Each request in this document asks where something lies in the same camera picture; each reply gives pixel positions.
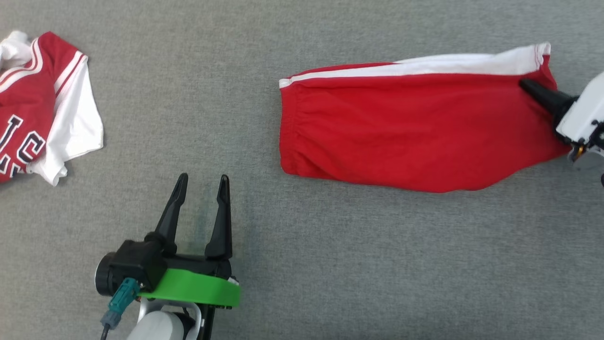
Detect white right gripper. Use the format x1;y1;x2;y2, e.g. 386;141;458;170
519;72;604;145

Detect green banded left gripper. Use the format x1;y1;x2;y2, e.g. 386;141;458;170
137;173;241;310

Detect red shorts with white stripe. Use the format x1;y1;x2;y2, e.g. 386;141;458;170
278;42;572;193

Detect black cable with teal connector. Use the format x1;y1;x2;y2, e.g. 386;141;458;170
100;278;140;340

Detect red and white jersey shirt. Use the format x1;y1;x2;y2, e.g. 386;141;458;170
0;31;104;186

